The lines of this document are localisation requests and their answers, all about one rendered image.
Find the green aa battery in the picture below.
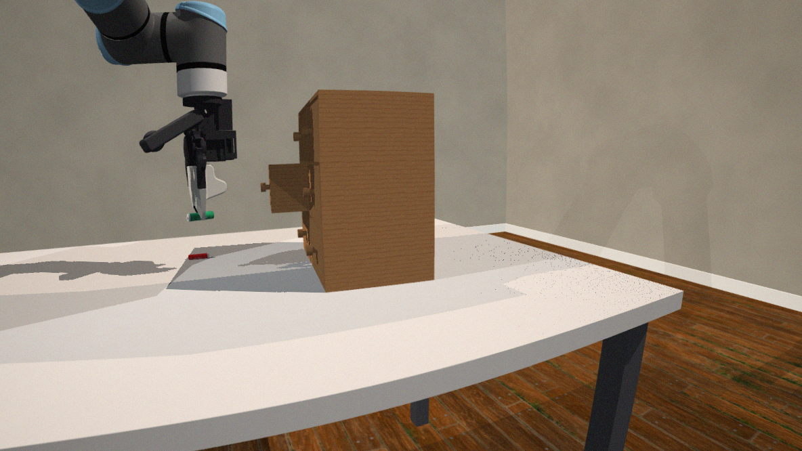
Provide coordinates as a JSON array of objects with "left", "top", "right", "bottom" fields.
[{"left": 187, "top": 211, "right": 214, "bottom": 221}]

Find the brown wooden drawer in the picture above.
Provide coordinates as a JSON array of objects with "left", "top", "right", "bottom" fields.
[
  {"left": 268, "top": 163, "right": 310, "bottom": 213},
  {"left": 301, "top": 100, "right": 319, "bottom": 158},
  {"left": 305, "top": 218, "right": 325, "bottom": 287},
  {"left": 303, "top": 164, "right": 322, "bottom": 224},
  {"left": 297, "top": 211, "right": 311, "bottom": 247},
  {"left": 293, "top": 111, "right": 308, "bottom": 158}
]

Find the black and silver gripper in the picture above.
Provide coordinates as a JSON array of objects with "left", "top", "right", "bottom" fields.
[{"left": 183, "top": 95, "right": 237, "bottom": 220}]

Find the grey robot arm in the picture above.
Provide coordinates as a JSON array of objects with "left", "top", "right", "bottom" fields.
[{"left": 75, "top": 0, "right": 228, "bottom": 153}]

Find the brown wooden chest of drawers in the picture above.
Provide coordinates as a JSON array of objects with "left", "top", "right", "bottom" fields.
[{"left": 298, "top": 89, "right": 435, "bottom": 293}]

